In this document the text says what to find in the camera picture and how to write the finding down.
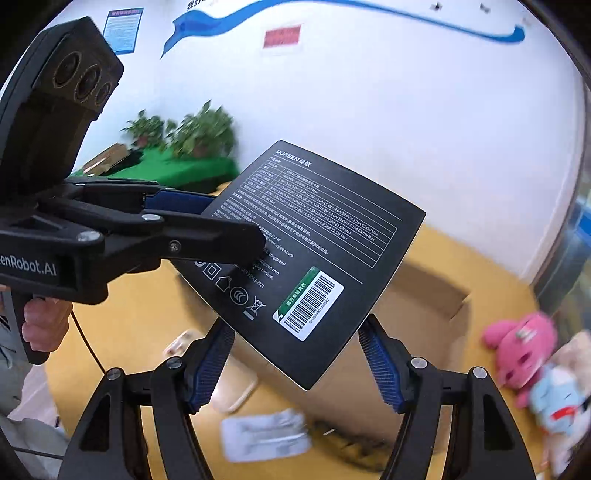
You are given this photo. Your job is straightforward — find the person's grey clothing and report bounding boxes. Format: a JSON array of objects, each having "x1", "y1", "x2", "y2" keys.
[{"x1": 0, "y1": 286, "x2": 70, "y2": 467}]

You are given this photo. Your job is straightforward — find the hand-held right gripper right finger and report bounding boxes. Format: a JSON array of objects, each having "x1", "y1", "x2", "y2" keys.
[{"x1": 358, "y1": 314, "x2": 536, "y2": 480}]

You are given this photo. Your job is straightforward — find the wooden desktop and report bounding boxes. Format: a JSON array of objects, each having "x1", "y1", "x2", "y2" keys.
[{"x1": 41, "y1": 222, "x2": 555, "y2": 480}]

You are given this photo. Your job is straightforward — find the large potted plant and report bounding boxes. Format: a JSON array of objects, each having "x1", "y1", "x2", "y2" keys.
[{"x1": 166, "y1": 102, "x2": 237, "y2": 158}]

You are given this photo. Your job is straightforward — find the white plush toy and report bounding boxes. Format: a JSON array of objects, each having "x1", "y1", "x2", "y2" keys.
[{"x1": 542, "y1": 415, "x2": 585, "y2": 476}]

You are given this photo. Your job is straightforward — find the person's left hand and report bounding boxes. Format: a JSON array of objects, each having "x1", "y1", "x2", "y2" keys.
[{"x1": 0, "y1": 285, "x2": 72, "y2": 354}]

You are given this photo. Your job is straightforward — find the cream fuzzy plush toy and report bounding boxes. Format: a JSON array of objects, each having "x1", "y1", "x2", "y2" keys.
[{"x1": 551, "y1": 330, "x2": 591, "y2": 372}]

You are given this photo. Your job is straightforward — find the glass door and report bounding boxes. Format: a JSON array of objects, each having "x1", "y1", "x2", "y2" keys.
[{"x1": 531, "y1": 152, "x2": 591, "y2": 333}]

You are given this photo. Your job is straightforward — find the white phone stand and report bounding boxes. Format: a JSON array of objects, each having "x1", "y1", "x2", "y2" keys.
[{"x1": 221, "y1": 408, "x2": 311, "y2": 462}]

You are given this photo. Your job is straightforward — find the blue wave wall decal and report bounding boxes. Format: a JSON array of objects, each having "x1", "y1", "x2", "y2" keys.
[{"x1": 160, "y1": 0, "x2": 528, "y2": 61}]

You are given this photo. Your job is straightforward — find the black cable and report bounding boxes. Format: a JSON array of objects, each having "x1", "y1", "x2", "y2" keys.
[{"x1": 68, "y1": 311, "x2": 108, "y2": 376}]

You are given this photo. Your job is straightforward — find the flat cardboard piece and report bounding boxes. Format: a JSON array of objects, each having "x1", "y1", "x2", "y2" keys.
[{"x1": 82, "y1": 143, "x2": 131, "y2": 177}]

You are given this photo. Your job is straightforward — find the green table cloth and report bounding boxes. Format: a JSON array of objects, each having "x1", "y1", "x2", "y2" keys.
[{"x1": 69, "y1": 147, "x2": 241, "y2": 192}]

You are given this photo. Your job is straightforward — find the cream phone case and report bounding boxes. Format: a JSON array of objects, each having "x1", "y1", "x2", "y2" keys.
[{"x1": 164, "y1": 329, "x2": 258, "y2": 413}]

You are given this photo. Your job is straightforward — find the blue plush toy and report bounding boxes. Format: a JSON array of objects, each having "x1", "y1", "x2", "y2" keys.
[{"x1": 529, "y1": 364, "x2": 591, "y2": 437}]

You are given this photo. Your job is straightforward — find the black product box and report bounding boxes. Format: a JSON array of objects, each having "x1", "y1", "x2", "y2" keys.
[{"x1": 178, "y1": 140, "x2": 426, "y2": 392}]

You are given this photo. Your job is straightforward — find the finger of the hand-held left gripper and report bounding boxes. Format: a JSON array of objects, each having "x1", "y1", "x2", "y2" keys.
[
  {"x1": 78, "y1": 210, "x2": 269, "y2": 273},
  {"x1": 67, "y1": 178, "x2": 218, "y2": 217}
]

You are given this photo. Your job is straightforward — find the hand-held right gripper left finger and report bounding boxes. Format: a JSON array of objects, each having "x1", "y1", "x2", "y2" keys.
[{"x1": 58, "y1": 318, "x2": 236, "y2": 480}]

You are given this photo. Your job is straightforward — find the small potted plant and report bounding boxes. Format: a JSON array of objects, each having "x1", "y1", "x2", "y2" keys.
[{"x1": 121, "y1": 111, "x2": 165, "y2": 149}]

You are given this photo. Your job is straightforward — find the brown cardboard box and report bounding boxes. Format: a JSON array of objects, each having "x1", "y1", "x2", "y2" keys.
[{"x1": 178, "y1": 261, "x2": 474, "y2": 476}]

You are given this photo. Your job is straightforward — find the pink plush toy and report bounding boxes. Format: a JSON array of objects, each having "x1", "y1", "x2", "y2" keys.
[{"x1": 482, "y1": 311, "x2": 559, "y2": 409}]

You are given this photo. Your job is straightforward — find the dark patterned sunglasses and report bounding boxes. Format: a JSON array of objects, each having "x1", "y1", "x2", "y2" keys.
[{"x1": 307, "y1": 418, "x2": 393, "y2": 467}]

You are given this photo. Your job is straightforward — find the red wall sign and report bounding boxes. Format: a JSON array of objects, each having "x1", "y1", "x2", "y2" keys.
[{"x1": 262, "y1": 25, "x2": 304, "y2": 54}]

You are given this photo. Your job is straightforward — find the blue framed wall notice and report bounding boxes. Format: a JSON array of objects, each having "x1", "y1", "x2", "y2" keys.
[{"x1": 102, "y1": 9, "x2": 140, "y2": 54}]

